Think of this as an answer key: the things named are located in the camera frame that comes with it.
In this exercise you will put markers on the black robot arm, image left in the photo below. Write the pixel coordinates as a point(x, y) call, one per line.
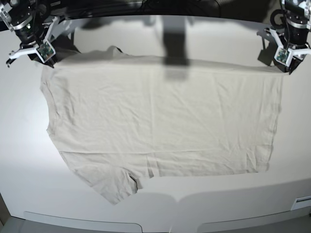
point(24, 18)

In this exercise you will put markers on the light grey T-shirt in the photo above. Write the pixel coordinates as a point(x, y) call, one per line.
point(117, 118)

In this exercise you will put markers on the white wrist camera, image right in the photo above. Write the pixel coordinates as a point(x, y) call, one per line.
point(284, 55)

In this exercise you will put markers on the white wrist camera, image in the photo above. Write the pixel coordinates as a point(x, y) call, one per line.
point(36, 40)
point(284, 55)

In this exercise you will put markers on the white wrist camera, image left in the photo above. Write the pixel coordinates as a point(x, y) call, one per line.
point(36, 40)

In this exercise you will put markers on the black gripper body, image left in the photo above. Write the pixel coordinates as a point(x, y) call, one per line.
point(43, 53)

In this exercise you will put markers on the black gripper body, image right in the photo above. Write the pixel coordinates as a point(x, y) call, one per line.
point(295, 63)

